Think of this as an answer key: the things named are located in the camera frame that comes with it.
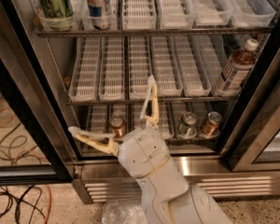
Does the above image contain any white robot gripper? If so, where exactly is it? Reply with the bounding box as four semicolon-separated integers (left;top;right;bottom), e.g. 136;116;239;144
68;75;170;179

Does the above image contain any redbull can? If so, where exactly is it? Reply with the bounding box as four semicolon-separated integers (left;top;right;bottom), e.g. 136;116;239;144
87;0;112;30

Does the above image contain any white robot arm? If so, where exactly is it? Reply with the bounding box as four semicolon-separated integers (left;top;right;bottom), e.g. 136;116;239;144
68;77;232;224

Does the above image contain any copper can bottom left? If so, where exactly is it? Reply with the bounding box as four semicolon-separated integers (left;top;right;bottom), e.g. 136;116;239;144
108;115;125;138

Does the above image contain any copper can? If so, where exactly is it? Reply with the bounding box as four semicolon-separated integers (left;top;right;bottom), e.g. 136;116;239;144
108;115;125;138
200;111;222;136

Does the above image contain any silver green can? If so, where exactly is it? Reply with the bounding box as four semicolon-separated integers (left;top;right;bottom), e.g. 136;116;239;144
177;112;197;139

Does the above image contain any copper can bottom right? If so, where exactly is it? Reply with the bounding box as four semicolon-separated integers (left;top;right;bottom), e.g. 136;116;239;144
200;111;222;136

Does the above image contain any open glass fridge door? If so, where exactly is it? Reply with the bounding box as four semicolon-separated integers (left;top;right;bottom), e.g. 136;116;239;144
0;0;77;185

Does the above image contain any right glass fridge door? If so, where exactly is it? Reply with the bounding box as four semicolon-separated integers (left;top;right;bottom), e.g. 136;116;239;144
229;99;280;172

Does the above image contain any green drink can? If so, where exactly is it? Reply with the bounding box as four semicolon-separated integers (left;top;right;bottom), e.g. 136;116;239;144
39;0;74;19

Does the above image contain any clear plastic container on floor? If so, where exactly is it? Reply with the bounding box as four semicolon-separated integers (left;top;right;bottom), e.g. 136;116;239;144
102;199;148;224

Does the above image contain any brown tea bottle white cap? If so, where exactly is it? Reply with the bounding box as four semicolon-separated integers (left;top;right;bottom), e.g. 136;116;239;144
217;38;259;91

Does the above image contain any orange cable on floor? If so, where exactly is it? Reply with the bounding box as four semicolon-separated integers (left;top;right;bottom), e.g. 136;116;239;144
0;105;53;224

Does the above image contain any black cable on floor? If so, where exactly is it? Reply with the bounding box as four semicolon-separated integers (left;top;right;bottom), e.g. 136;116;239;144
0;96;47;224

